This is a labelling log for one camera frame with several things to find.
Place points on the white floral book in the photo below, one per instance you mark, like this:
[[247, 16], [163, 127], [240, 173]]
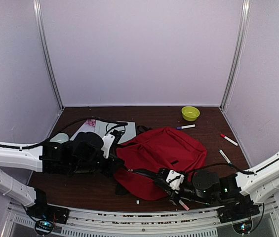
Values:
[[88, 126]]

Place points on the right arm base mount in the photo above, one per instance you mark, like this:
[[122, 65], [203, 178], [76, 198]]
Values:
[[240, 215]]

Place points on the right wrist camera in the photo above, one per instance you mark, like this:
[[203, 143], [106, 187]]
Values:
[[174, 180]]

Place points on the left aluminium frame post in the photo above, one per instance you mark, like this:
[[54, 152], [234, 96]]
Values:
[[46, 55]]

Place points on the yellow-green plastic bowl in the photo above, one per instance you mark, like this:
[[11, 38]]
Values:
[[190, 113]]

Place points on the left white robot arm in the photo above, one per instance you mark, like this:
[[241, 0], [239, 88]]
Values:
[[43, 157]]

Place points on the red backpack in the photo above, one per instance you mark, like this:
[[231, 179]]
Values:
[[155, 149]]

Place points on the grey book with black logo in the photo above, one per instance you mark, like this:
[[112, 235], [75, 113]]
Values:
[[129, 131]]

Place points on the right aluminium frame post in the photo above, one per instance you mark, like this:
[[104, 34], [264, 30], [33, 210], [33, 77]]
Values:
[[243, 25]]

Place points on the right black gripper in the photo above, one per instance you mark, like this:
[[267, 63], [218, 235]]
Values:
[[165, 186]]

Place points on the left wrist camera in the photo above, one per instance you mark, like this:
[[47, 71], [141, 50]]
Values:
[[109, 139]]

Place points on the teal-capped white marker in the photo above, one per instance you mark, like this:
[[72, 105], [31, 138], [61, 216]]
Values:
[[225, 156]]

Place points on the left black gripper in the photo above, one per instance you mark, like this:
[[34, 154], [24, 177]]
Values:
[[113, 163]]

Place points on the red-capped white marker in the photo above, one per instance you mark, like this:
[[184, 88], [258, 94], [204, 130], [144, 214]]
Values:
[[229, 139]]

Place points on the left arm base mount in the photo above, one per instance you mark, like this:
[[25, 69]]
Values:
[[45, 216]]

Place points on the aluminium frame post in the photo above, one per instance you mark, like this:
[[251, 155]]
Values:
[[243, 25], [46, 55]]

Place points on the purple-capped white marker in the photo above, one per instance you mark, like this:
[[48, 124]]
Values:
[[186, 127]]

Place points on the pink-capped white marker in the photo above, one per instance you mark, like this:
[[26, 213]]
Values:
[[182, 204]]

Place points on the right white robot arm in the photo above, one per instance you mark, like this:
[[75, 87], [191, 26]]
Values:
[[238, 195]]

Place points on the pale green ceramic bowl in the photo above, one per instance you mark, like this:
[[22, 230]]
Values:
[[60, 138]]

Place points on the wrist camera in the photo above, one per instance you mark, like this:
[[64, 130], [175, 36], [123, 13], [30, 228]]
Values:
[[174, 180], [109, 139]]

